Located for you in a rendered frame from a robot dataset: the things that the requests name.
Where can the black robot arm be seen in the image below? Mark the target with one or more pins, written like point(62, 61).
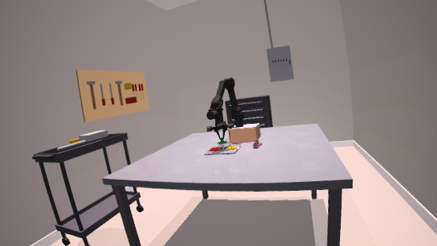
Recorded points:
point(216, 109)

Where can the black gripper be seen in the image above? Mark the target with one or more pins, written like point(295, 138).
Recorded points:
point(210, 128)

